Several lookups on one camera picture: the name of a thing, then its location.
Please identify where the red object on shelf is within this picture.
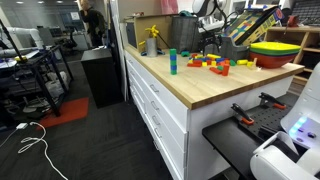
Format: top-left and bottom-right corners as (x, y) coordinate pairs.
(286, 14), (301, 28)

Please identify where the brown cardboard box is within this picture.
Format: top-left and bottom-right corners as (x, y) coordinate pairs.
(125, 13), (174, 54)

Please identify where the metal cylinder cup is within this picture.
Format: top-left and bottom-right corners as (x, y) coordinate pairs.
(146, 37), (158, 58)

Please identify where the wooden shelf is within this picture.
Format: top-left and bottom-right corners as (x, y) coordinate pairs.
(263, 25), (320, 96)

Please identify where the black clamp orange tip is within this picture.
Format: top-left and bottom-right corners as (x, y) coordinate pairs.
(258, 92), (287, 110)
(230, 102), (255, 126)

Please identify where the black perforated plate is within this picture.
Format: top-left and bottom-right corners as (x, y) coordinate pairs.
(247, 96), (303, 143)

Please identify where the wooden blocks cardboard box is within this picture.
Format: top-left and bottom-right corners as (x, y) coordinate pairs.
(222, 5), (285, 47)

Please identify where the person in dark jacket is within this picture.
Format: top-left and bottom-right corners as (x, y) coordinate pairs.
(79, 0), (108, 48)

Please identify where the yellow tool on stand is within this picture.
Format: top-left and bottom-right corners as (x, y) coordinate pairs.
(138, 24), (166, 57)

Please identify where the red floor mat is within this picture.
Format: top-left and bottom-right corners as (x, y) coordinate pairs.
(35, 96), (90, 130)

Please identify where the black metal table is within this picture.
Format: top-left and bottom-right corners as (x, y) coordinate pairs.
(0, 18), (75, 118)

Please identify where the yellow plastic bowl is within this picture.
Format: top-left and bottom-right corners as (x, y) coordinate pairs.
(249, 41), (302, 53)

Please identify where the black cabinet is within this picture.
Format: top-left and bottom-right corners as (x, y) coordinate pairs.
(80, 48), (124, 109)

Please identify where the white drawer cabinet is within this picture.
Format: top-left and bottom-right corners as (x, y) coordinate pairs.
(123, 49), (294, 180)

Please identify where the red plastic bowl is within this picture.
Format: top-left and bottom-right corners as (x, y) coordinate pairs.
(249, 52), (298, 70)

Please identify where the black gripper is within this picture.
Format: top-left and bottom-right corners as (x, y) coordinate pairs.
(199, 30), (223, 56)

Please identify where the long red wooden block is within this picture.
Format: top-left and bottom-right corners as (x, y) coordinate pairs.
(209, 66), (223, 75)
(222, 63), (231, 77)

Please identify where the grey plastic bin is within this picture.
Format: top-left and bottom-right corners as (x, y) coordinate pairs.
(219, 35), (251, 62)

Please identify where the dark grey fabric basket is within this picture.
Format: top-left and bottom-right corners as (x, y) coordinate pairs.
(171, 15), (203, 54)

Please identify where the pink object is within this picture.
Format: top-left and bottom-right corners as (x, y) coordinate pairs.
(160, 0), (179, 15)

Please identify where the black ribbed object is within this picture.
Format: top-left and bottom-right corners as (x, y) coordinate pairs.
(291, 0), (320, 27)

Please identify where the teal object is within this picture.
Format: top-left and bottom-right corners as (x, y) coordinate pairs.
(178, 9), (194, 18)

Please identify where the white charger cable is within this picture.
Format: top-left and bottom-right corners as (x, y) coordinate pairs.
(0, 121), (69, 180)

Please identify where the green plastic bowl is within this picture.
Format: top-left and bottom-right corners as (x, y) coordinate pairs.
(249, 48), (301, 57)

